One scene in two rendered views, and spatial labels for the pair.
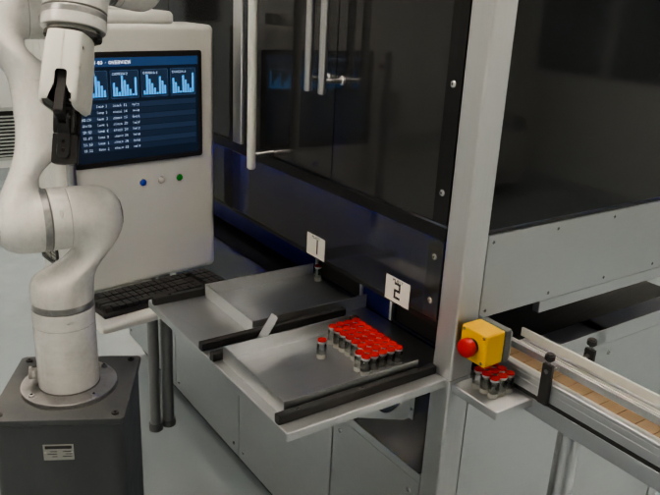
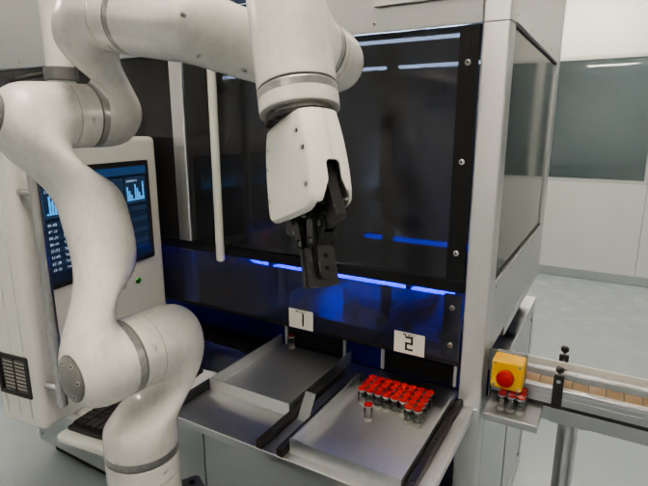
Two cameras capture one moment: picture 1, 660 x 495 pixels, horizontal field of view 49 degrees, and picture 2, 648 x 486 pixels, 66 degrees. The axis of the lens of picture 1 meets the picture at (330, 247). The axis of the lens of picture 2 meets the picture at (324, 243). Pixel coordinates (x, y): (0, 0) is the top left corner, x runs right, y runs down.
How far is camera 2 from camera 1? 76 cm
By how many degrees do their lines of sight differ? 24
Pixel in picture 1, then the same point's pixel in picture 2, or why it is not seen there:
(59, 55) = (327, 142)
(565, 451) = (570, 440)
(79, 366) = not seen: outside the picture
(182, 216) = not seen: hidden behind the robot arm
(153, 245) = not seen: hidden behind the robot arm
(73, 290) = (168, 431)
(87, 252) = (177, 383)
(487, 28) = (499, 113)
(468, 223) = (490, 275)
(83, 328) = (176, 471)
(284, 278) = (264, 353)
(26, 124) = (94, 247)
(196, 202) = (153, 301)
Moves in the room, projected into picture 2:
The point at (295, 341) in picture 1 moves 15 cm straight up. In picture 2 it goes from (332, 411) to (332, 356)
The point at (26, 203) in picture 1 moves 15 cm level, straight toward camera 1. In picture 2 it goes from (115, 344) to (172, 377)
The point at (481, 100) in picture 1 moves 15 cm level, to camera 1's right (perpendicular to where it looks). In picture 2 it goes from (497, 172) to (546, 170)
